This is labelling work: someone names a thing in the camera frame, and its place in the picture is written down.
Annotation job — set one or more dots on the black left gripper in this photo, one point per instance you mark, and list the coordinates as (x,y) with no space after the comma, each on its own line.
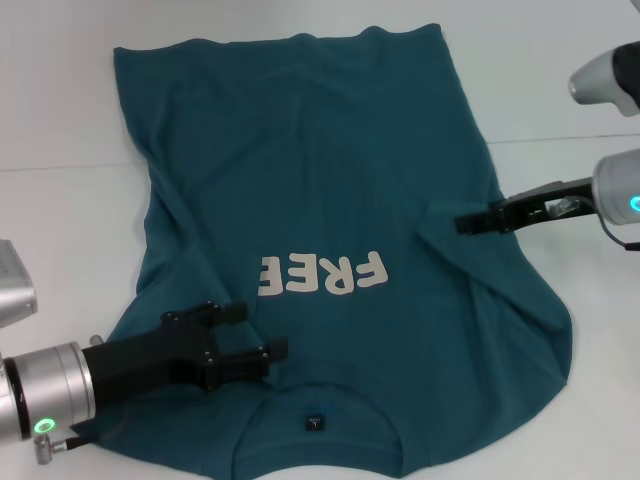
(140,365)

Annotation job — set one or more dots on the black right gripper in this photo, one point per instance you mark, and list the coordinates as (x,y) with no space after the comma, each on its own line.
(530,210)

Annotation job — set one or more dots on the teal T-shirt with FREE print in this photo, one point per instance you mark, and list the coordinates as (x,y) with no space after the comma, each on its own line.
(300,175)

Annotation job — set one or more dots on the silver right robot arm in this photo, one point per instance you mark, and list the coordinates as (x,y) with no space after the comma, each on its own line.
(615,185)

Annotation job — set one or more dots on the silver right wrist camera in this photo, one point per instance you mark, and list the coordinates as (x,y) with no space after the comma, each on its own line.
(595,80)

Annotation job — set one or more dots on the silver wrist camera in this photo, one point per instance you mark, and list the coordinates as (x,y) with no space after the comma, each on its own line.
(595,80)
(15,295)

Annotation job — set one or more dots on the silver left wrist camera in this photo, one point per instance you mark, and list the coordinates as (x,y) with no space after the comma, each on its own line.
(15,295)

